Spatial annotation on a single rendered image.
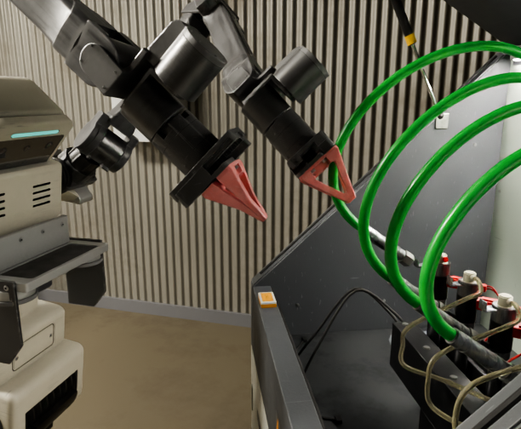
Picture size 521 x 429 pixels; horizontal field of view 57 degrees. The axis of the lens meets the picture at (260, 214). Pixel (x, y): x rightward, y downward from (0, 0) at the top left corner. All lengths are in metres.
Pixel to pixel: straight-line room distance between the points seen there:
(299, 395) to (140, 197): 2.41
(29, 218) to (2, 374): 0.30
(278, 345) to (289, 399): 0.15
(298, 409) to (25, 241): 0.62
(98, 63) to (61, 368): 0.75
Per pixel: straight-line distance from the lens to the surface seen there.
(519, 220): 1.11
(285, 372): 0.75
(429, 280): 0.50
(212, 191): 0.53
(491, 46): 0.77
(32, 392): 1.11
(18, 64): 3.41
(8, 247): 1.00
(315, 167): 0.67
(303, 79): 0.69
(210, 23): 1.04
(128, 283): 3.23
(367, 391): 0.95
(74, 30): 0.61
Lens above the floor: 1.35
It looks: 14 degrees down
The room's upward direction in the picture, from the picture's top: straight up
